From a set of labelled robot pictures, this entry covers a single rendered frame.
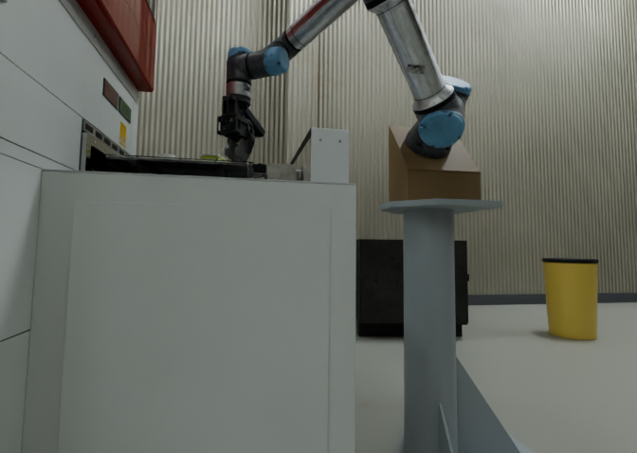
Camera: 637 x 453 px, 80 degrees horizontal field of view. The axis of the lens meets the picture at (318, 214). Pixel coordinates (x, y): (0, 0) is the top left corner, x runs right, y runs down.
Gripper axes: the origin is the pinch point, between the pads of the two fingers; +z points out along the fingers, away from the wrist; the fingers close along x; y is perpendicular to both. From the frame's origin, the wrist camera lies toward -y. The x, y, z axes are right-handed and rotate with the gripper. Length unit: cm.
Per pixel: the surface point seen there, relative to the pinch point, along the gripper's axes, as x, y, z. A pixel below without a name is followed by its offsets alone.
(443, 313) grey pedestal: 54, -30, 43
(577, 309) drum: 122, -252, 69
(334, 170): 35.1, 10.0, 5.5
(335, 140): 35.2, 9.9, -1.6
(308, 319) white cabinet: 33, 19, 39
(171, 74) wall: -240, -188, -155
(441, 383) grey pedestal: 53, -29, 64
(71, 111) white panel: -14.6, 41.6, -5.5
